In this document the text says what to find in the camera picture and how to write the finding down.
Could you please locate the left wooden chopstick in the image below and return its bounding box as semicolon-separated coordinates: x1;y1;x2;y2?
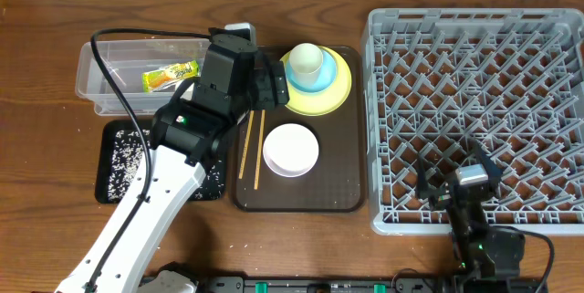
238;110;255;180

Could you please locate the yellow plate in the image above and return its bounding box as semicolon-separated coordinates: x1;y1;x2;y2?
281;46;352;116

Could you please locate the white cup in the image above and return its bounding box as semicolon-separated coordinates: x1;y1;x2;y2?
288;43;324;87

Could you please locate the green snack wrapper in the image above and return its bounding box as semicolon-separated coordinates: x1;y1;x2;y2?
141;60;200;92

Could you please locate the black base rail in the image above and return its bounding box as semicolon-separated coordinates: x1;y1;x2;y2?
136;275;548;293

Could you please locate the spilled rice food waste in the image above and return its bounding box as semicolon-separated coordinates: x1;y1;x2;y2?
98;130;225;204

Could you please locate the white small bowl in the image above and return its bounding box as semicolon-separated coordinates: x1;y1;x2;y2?
262;123;319;178

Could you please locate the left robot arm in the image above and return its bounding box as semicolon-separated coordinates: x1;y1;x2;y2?
57;31;289;292

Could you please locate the black waste tray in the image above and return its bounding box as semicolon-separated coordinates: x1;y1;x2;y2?
95;120;226;204

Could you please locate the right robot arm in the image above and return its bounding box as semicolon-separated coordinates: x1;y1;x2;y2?
415;141;525;292

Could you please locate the clear plastic bin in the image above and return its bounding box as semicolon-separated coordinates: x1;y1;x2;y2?
76;37;210;116

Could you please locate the brown serving tray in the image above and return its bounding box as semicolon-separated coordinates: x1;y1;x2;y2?
227;47;367;213

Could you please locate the light blue bowl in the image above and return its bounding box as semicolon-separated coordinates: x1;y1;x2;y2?
285;49;337;93

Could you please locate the grey dishwasher rack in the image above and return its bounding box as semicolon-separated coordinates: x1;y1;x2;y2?
361;8;583;235

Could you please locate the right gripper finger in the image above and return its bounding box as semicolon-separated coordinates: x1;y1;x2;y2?
472;141;503;183
415;155;430;199

